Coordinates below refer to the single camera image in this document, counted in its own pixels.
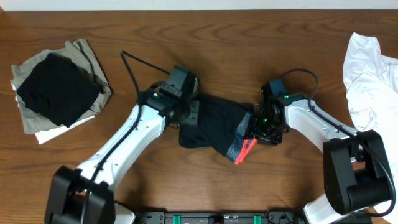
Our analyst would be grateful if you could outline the white garment on right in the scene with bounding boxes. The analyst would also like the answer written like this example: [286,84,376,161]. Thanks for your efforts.
[342,32,398,224]

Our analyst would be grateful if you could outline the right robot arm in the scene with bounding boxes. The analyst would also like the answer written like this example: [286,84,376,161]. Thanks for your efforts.
[253,91,396,223]

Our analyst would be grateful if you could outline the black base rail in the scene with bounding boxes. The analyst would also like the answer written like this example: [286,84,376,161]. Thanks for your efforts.
[136,210,373,224]

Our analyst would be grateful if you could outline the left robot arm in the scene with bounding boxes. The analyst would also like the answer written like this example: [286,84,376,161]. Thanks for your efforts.
[44,88,198,223]

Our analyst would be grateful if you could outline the folded white garment under pile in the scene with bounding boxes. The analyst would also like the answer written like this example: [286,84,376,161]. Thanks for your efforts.
[11,84,95,145]

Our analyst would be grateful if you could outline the black leggings with red waistband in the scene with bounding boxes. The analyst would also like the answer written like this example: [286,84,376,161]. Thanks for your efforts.
[179,95,257,164]

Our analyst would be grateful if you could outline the folded black garment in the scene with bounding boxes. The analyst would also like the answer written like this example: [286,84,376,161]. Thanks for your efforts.
[17,53,100,127]

